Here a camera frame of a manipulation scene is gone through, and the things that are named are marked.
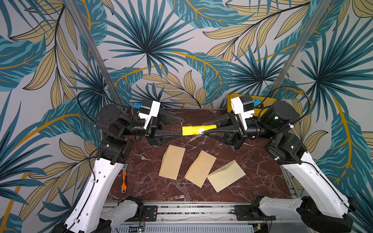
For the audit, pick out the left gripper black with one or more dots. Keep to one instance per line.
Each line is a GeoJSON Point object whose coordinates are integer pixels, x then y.
{"type": "Point", "coordinates": [152, 132]}

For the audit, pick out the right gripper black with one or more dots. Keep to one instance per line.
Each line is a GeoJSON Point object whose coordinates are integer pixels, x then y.
{"type": "Point", "coordinates": [237, 131]}

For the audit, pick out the yellow glue stick cap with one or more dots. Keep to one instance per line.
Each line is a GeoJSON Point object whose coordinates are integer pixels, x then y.
{"type": "Point", "coordinates": [186, 130]}

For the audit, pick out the yellow glue stick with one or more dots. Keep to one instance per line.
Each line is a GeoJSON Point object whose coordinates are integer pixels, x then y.
{"type": "Point", "coordinates": [199, 130]}

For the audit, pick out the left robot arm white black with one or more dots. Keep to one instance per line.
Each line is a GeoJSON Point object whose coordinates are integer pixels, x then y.
{"type": "Point", "coordinates": [111, 157]}

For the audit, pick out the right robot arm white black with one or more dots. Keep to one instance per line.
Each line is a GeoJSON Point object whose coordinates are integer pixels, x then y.
{"type": "Point", "coordinates": [324, 209]}

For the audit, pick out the left manila envelope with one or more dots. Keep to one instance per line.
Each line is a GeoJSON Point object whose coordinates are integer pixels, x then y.
{"type": "Point", "coordinates": [171, 162]}

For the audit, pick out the right open manila envelope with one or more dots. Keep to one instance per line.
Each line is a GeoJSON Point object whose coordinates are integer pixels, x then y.
{"type": "Point", "coordinates": [225, 176]}

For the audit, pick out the middle manila envelope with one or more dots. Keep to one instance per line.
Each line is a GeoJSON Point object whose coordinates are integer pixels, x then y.
{"type": "Point", "coordinates": [200, 168]}

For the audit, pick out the orange adjustable wrench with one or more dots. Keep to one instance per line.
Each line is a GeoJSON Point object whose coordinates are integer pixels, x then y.
{"type": "Point", "coordinates": [124, 185]}

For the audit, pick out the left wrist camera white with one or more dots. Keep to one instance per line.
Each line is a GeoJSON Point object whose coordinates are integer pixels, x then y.
{"type": "Point", "coordinates": [147, 109]}

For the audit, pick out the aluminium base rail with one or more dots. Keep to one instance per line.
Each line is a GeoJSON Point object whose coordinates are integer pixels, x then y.
{"type": "Point", "coordinates": [205, 217]}

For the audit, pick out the right aluminium corner post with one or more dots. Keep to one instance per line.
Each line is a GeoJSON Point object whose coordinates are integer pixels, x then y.
{"type": "Point", "coordinates": [304, 36]}

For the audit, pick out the aluminium corner post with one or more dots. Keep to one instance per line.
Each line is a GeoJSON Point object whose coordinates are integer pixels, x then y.
{"type": "Point", "coordinates": [304, 36]}
{"type": "Point", "coordinates": [84, 29]}

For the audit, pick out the left aluminium corner post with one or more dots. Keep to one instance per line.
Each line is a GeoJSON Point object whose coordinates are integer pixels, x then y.
{"type": "Point", "coordinates": [84, 29]}

